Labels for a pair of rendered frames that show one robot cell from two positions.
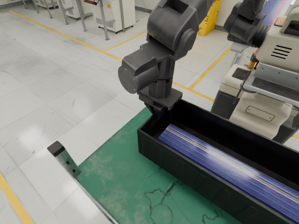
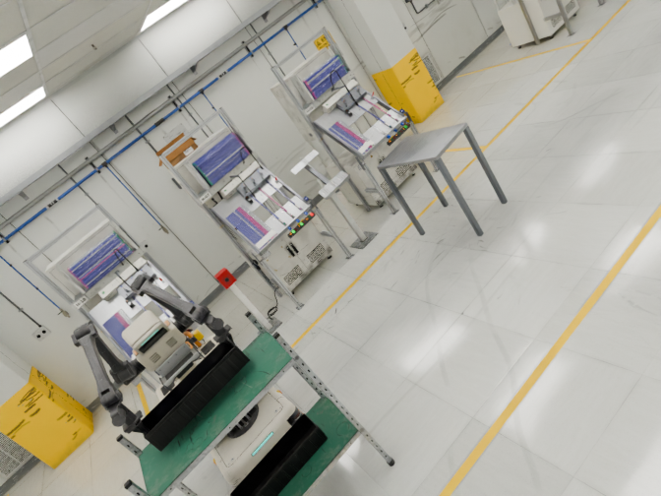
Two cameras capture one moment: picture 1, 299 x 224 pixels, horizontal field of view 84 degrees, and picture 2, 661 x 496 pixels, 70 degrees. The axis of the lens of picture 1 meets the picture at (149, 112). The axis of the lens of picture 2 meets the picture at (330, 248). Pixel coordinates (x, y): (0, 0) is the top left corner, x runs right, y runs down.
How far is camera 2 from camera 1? 2.16 m
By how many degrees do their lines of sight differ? 50
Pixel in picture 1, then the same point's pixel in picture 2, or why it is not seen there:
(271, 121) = not seen: hidden behind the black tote
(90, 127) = not seen: outside the picture
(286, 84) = (178, 360)
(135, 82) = (121, 416)
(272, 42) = (146, 360)
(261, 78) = (167, 373)
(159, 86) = (129, 415)
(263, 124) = not seen: hidden behind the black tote
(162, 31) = (110, 400)
